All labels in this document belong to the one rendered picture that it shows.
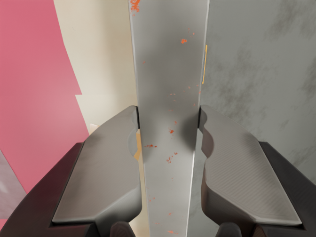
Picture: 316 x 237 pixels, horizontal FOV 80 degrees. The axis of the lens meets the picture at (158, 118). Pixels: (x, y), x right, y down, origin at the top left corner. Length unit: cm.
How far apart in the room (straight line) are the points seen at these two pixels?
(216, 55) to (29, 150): 180
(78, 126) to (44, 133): 3
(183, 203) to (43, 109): 14
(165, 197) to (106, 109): 9
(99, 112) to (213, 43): 174
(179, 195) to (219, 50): 180
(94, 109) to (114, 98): 2
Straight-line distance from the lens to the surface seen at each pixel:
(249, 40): 213
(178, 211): 19
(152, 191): 17
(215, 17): 184
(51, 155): 21
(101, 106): 16
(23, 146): 22
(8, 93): 19
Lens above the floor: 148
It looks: 53 degrees down
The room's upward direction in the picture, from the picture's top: 143 degrees clockwise
